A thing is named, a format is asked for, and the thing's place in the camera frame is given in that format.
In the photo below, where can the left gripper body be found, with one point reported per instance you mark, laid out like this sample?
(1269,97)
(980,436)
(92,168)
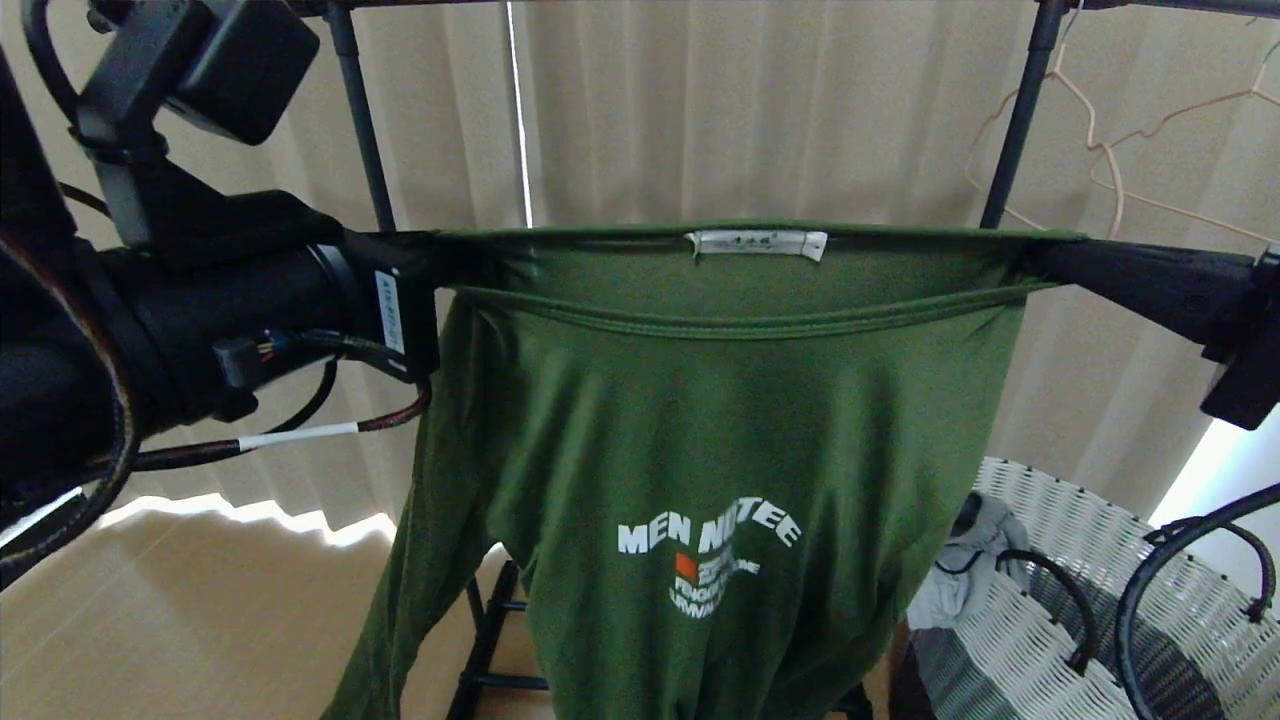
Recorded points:
(250,300)

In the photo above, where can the black clothes rack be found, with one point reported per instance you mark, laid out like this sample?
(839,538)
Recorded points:
(360,120)

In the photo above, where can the pale grey shorts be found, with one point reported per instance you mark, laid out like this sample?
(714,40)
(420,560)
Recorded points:
(950,600)

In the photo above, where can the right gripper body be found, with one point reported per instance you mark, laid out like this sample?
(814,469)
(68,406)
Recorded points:
(1255,380)

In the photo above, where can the green long-sleeved shirt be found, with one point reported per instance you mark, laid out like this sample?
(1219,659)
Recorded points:
(700,420)

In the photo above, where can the pink clothes hanger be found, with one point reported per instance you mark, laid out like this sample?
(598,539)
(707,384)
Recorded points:
(1118,200)
(1180,211)

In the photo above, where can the white laundry basket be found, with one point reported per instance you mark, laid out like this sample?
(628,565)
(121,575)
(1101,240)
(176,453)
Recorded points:
(1000,650)

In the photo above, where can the beige curtain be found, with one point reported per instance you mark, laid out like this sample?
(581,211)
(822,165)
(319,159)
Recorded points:
(800,100)

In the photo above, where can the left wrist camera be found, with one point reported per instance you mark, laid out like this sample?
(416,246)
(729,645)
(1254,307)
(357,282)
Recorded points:
(230,60)

